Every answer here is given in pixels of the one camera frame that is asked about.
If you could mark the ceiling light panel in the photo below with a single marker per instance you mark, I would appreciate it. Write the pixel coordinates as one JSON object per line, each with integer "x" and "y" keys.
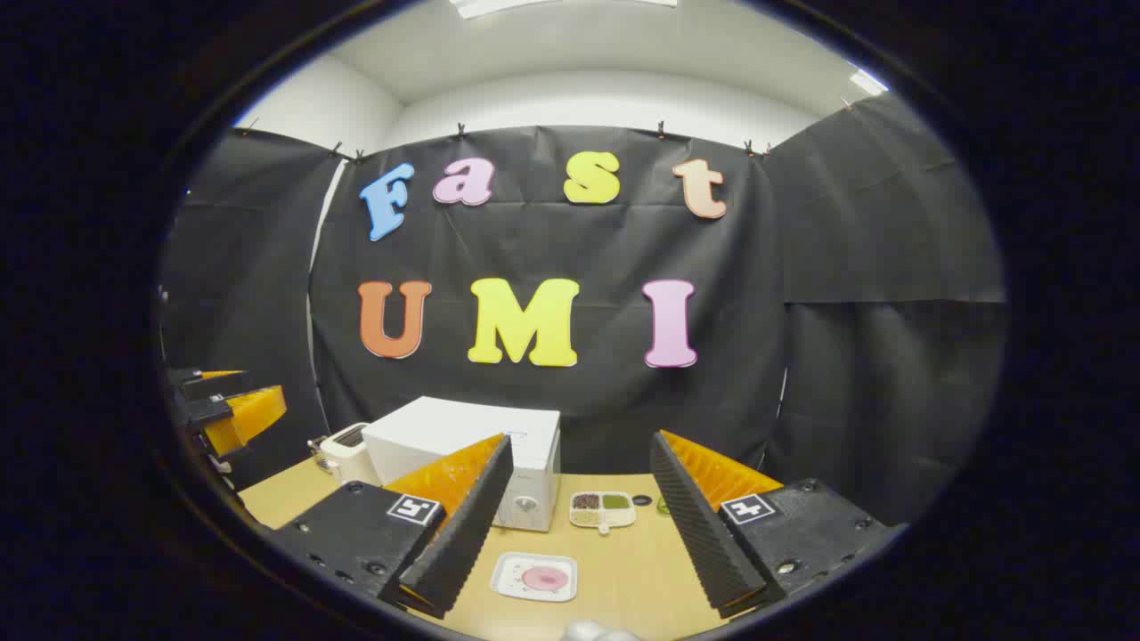
{"x": 534, "y": 5}
{"x": 868, "y": 82}

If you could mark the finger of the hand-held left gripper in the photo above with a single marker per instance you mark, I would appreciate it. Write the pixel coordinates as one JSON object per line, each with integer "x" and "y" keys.
{"x": 240, "y": 418}
{"x": 200, "y": 387}

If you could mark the white square plate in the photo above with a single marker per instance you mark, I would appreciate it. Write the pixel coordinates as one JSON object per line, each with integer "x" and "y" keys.
{"x": 509, "y": 574}

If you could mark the white microwave oven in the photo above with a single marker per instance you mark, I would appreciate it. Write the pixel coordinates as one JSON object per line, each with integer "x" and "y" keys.
{"x": 445, "y": 427}

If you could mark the white toaster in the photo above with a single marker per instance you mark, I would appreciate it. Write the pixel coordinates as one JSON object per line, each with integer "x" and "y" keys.
{"x": 352, "y": 458}

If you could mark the black backdrop cloth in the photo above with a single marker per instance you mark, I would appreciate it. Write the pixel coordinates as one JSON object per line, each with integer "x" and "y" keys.
{"x": 802, "y": 356}

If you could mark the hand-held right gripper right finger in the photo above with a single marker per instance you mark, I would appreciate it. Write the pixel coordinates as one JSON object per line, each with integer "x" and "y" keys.
{"x": 695, "y": 525}

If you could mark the white compartment dish with grains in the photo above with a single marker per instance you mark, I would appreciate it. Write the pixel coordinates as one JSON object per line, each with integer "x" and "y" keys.
{"x": 588, "y": 517}

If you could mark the pink round meat slice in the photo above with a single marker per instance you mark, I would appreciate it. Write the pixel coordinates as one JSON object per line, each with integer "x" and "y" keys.
{"x": 545, "y": 579}

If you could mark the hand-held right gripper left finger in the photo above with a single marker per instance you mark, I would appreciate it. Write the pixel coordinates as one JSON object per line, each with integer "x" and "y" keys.
{"x": 463, "y": 543}

